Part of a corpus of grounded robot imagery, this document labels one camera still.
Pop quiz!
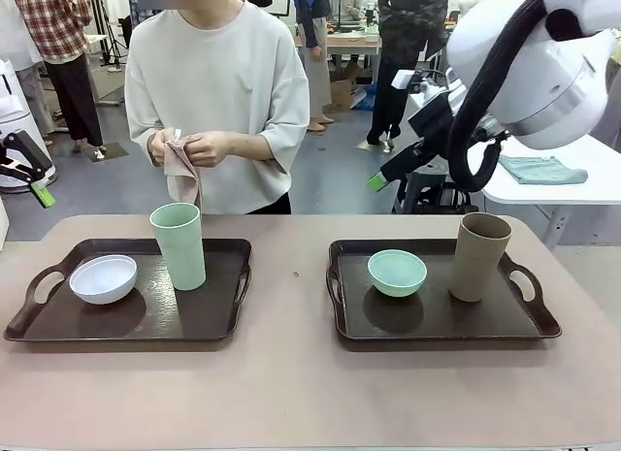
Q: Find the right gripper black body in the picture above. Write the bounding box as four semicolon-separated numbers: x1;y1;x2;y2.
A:
407;95;461;167

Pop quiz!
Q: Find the light green plastic bowl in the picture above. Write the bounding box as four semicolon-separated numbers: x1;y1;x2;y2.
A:
367;249;429;298

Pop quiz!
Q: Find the blue-grey cloth mat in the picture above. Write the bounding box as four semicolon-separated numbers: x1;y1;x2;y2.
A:
499;154;589;185

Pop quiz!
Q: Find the tall brown cup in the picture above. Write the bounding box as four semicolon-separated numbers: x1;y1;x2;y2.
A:
448;212;513;303

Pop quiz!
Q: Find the white plastic bowl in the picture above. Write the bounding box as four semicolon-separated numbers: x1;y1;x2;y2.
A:
69;255;139;306

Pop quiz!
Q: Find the beige cloth mat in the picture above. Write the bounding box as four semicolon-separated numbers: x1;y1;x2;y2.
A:
163;129;203;210

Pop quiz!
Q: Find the tall light green cup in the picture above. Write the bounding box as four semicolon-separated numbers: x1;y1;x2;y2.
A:
148;203;208;292

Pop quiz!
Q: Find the dark brown plastic serving tray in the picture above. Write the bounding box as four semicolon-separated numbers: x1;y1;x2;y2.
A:
3;238;253;343
325;238;563;343

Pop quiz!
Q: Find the person's right hand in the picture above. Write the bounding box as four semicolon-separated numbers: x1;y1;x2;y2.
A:
147;127;184;168

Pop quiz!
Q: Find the person's left hand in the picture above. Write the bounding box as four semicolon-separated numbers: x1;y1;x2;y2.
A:
182;131;233;170

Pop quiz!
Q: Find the white cylindrical air purifier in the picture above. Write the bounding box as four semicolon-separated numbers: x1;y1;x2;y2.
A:
0;57;59;195

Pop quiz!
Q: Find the white box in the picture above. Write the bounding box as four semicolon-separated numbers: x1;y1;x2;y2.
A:
0;196;10;253

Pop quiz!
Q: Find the person in dark patterned jacket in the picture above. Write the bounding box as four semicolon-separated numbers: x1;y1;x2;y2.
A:
366;0;450;147

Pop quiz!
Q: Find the brown cardboard box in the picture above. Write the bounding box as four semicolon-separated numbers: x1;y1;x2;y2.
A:
328;65;361;112

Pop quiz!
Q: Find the grey background desk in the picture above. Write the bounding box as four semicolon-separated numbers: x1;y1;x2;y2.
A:
295;28;385;86

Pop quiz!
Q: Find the person in red plaid shirt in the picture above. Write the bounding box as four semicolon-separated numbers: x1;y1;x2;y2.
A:
9;0;106;154

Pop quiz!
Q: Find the black light stand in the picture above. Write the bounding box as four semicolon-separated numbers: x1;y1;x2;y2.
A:
96;0;131;75

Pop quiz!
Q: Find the person with blue scarf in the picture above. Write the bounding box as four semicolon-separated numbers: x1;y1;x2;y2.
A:
289;0;337;132

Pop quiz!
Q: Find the white rounded side table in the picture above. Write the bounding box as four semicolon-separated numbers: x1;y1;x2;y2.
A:
407;89;621;251

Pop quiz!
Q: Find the person in white t-shirt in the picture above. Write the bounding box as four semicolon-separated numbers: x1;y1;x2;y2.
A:
124;0;311;216

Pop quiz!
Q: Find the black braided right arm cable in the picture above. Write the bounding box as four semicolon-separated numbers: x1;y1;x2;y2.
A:
445;0;552;194

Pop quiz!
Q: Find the grey floor base plate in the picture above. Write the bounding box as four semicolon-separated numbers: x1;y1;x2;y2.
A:
84;141;130;162

